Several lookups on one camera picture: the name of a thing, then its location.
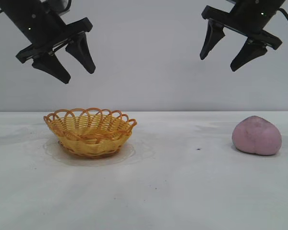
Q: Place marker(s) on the clear plastic plate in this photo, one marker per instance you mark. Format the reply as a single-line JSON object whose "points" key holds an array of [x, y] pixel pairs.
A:
{"points": [[128, 153]]}

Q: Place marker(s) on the pink peach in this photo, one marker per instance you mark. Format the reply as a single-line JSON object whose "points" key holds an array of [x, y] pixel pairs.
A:
{"points": [[256, 136]]}

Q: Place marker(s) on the grey wrist camera housing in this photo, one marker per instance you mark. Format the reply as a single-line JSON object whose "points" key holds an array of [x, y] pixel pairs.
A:
{"points": [[58, 4]]}

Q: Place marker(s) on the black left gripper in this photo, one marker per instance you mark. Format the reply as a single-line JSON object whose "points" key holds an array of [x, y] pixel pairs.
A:
{"points": [[39, 26]]}

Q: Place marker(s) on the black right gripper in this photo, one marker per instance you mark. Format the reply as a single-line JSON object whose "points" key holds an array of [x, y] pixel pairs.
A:
{"points": [[252, 16]]}

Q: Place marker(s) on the yellow woven wicker basket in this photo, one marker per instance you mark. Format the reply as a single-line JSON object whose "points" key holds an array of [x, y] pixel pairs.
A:
{"points": [[93, 141]]}

